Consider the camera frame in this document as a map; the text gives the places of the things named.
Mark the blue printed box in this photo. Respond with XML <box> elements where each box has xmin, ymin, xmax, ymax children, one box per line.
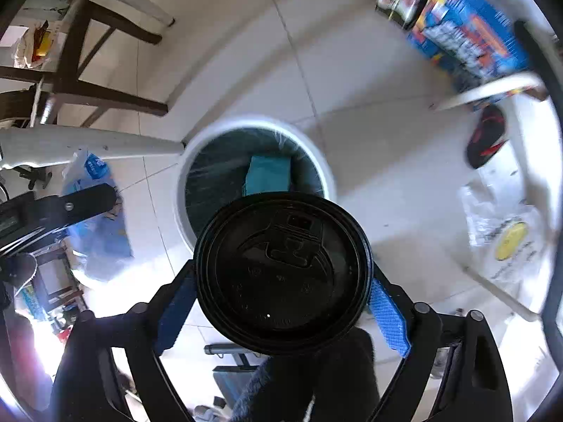
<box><xmin>407</xmin><ymin>0</ymin><xmax>535</xmax><ymax>113</ymax></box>

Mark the clear bag with yellow label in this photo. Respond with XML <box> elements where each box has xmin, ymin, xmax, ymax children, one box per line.
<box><xmin>460</xmin><ymin>165</ymin><xmax>550</xmax><ymax>313</ymax></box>

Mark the thin white rod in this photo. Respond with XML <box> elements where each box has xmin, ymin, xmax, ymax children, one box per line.
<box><xmin>462</xmin><ymin>265</ymin><xmax>541</xmax><ymax>322</ymax></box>

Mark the white bag with yellow contents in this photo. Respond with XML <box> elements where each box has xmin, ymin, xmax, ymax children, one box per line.
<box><xmin>11</xmin><ymin>20</ymin><xmax>60</xmax><ymax>71</ymax></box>

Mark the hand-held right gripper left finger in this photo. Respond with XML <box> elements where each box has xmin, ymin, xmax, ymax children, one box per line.
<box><xmin>66</xmin><ymin>260</ymin><xmax>198</xmax><ymax>422</ymax></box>

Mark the blue plastic bag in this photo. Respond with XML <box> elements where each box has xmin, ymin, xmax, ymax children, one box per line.
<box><xmin>59</xmin><ymin>149</ymin><xmax>135</xmax><ymax>283</ymax></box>

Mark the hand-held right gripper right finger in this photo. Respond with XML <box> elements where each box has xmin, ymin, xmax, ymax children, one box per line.
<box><xmin>367</xmin><ymin>268</ymin><xmax>513</xmax><ymax>422</ymax></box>

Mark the white table leg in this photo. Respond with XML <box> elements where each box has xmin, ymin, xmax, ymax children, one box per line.
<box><xmin>0</xmin><ymin>127</ymin><xmax>186</xmax><ymax>171</ymax></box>

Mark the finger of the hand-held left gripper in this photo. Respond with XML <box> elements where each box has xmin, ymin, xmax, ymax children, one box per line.
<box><xmin>37</xmin><ymin>183</ymin><xmax>117</xmax><ymax>235</ymax></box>

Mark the teal packet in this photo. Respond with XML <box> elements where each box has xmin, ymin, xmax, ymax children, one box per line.
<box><xmin>243</xmin><ymin>154</ymin><xmax>292</xmax><ymax>196</ymax></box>

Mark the cup with black lid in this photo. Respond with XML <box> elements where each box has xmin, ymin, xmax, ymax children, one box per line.
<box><xmin>192</xmin><ymin>192</ymin><xmax>372</xmax><ymax>356</ymax></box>

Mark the dark grey cloth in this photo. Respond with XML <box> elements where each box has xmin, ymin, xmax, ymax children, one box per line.
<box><xmin>229</xmin><ymin>327</ymin><xmax>381</xmax><ymax>422</ymax></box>

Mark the white round trash bin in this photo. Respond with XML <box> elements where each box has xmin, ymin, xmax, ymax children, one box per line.
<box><xmin>173</xmin><ymin>115</ymin><xmax>337</xmax><ymax>256</ymax></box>

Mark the dark wooden chair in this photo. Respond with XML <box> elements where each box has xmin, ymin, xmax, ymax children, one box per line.
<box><xmin>0</xmin><ymin>0</ymin><xmax>170</xmax><ymax>129</ymax></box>

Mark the black and red shoe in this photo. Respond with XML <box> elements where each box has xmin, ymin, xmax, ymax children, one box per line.
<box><xmin>465</xmin><ymin>104</ymin><xmax>508</xmax><ymax>170</ymax></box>

